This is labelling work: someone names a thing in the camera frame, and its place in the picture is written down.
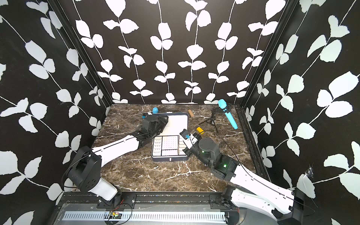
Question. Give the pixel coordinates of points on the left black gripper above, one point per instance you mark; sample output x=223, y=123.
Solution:
x=162, y=121

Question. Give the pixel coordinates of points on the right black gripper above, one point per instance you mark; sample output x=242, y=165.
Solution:
x=188, y=152

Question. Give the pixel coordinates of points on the grey jewelry box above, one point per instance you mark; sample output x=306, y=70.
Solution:
x=168, y=146

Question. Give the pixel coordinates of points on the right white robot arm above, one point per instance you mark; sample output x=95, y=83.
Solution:
x=253, y=192

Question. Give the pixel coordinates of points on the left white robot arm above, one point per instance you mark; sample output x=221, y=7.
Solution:
x=85, y=169

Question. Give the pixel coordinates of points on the yellow block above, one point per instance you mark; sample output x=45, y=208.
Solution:
x=200, y=130

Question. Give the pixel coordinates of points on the black tripod mic stand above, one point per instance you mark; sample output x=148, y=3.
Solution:
x=214, y=112

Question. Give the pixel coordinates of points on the blue microphone on stand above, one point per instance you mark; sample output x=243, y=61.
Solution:
x=226, y=108

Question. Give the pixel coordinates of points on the small circuit board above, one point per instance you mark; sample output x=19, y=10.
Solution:
x=113, y=215

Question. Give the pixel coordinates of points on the white perforated strip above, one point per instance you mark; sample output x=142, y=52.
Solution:
x=153, y=216

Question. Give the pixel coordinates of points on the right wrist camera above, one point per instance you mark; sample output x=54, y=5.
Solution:
x=187, y=136

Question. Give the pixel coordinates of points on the black mounting rail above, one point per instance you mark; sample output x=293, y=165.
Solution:
x=215, y=200

